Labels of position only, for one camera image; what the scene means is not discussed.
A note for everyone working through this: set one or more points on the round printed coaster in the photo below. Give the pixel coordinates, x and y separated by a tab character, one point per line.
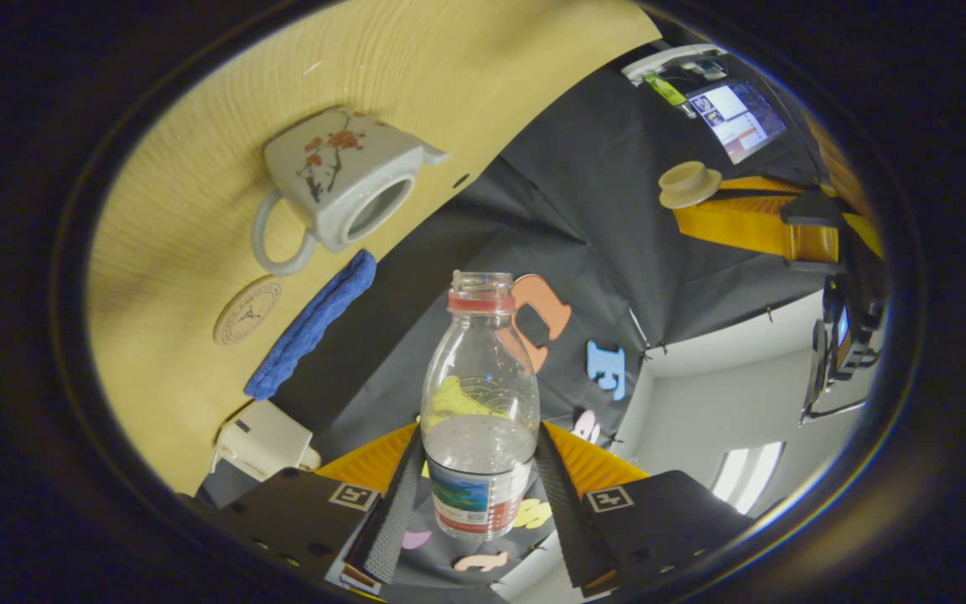
246	312

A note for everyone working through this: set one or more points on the blue towel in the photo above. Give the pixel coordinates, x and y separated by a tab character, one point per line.
311	323

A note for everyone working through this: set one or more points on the clear plastic water bottle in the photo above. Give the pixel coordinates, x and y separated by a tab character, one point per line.
479	453

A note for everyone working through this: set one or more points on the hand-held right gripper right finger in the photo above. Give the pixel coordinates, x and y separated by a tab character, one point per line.
563	512

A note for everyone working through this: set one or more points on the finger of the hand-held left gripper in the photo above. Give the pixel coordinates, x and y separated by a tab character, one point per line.
856	210
751	222

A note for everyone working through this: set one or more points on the white toaster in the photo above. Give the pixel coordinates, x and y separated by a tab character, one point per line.
265	440

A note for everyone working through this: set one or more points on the ceiling light panel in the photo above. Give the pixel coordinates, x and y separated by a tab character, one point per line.
747	478

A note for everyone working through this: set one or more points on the white device with green label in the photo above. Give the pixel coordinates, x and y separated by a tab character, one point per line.
672	71

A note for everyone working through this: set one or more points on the white ceramic teacup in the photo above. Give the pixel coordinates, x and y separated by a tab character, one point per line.
340	180

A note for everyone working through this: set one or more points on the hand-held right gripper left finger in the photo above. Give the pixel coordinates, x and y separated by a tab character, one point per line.
391	520

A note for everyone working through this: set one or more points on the computer monitor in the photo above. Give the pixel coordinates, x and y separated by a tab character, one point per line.
739	117

